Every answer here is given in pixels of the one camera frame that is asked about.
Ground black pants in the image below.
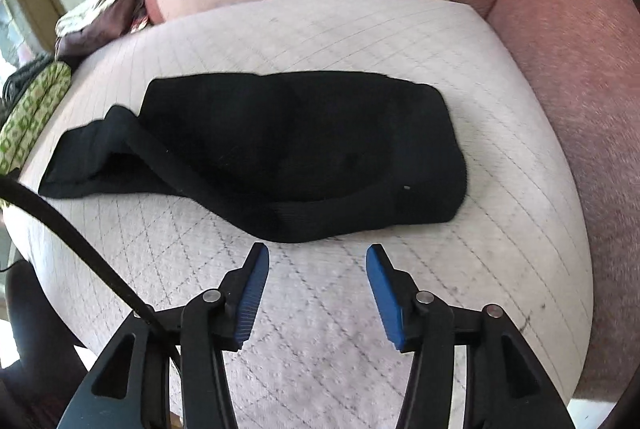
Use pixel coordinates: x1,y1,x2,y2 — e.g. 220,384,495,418
39,72,468,244

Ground green patterned cloth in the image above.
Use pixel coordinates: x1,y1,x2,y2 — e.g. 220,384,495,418
1,61,72,176

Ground dark maroon garment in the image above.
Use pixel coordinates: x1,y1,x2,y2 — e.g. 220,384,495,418
54,0,148,70

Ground reddish brown headboard cushion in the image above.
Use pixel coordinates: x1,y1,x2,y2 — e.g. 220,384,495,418
454,0,639,402

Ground cream crumpled cloth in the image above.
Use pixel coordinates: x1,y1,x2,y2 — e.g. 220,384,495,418
55,0,117,38

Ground black cable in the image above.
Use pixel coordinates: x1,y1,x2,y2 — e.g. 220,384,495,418
0,173,182,373

